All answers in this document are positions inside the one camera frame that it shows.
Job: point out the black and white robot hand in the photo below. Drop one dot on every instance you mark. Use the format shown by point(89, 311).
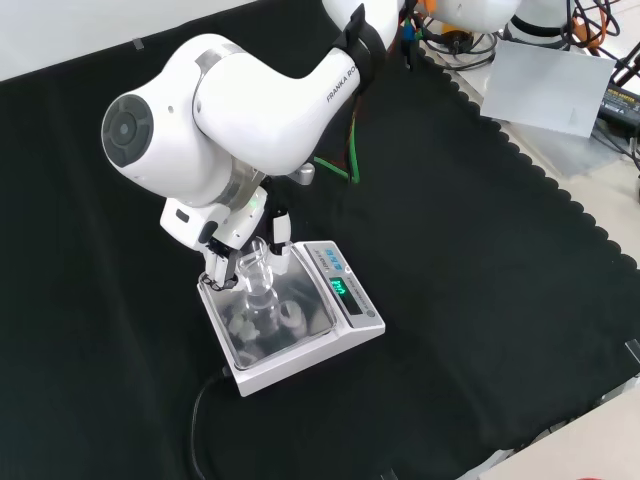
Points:
point(220, 225)

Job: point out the clear glass beaker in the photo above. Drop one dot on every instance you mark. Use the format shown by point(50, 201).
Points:
point(257, 280)

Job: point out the white electronic balance steel pan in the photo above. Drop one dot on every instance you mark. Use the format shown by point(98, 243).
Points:
point(350, 320)

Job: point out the grey tape piece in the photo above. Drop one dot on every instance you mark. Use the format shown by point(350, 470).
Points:
point(138, 44)

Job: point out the black bench cloth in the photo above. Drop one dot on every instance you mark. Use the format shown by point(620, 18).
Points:
point(475, 250)

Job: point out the yellow stop button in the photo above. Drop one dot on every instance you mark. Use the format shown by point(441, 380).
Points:
point(457, 39)

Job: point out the pale board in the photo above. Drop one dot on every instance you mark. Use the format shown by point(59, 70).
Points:
point(545, 85)

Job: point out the black power adapter yellow label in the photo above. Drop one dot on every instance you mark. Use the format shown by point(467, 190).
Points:
point(620, 102)

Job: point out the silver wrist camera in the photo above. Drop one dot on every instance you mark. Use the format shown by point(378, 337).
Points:
point(305, 175)

